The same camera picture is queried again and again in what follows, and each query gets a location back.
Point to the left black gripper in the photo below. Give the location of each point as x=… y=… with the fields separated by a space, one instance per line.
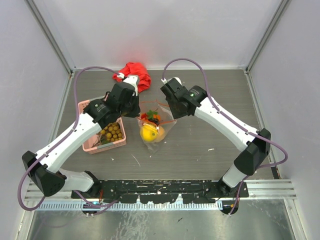
x=134 y=112

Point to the grey slotted cable duct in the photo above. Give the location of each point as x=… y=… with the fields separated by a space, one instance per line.
x=80 y=205

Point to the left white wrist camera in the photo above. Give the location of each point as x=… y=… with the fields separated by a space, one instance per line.
x=133 y=80

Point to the bunch of brown longans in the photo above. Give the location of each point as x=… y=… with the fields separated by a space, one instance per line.
x=111 y=133

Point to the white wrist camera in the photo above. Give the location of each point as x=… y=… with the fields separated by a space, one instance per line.
x=133 y=80
x=173 y=79

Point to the clear zip top bag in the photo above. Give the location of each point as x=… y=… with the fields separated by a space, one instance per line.
x=167 y=121

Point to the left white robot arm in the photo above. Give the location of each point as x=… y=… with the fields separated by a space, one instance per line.
x=46 y=163

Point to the pink perforated plastic basket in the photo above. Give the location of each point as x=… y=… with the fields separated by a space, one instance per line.
x=93 y=145

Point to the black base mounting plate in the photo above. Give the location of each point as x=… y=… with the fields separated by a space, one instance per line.
x=166 y=191

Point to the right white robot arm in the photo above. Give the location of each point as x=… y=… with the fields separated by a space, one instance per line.
x=248 y=140

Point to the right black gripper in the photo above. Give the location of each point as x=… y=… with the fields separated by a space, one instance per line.
x=176 y=114

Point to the crumpled red cloth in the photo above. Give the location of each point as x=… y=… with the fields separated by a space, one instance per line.
x=137 y=68

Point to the dark purple grape bunch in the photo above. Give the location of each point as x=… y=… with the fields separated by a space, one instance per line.
x=154 y=121

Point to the yellow pear fruit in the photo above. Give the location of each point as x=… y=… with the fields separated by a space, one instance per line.
x=148 y=133

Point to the orange persimmon with leaf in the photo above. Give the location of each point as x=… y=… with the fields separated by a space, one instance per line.
x=156 y=117

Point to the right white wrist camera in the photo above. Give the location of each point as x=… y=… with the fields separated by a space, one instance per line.
x=173 y=79

